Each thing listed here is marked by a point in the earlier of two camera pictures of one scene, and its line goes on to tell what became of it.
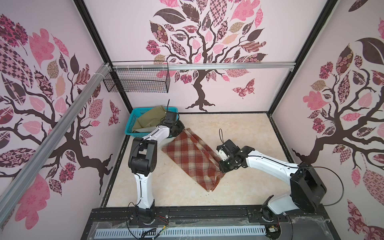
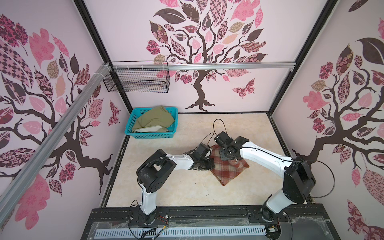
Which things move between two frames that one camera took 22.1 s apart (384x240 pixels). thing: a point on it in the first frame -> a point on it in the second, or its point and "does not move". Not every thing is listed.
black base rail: x=305 y=223 does not move
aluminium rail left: x=11 y=190 does not move
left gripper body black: x=178 y=127 -> x=205 y=164
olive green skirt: x=151 y=118 does not move
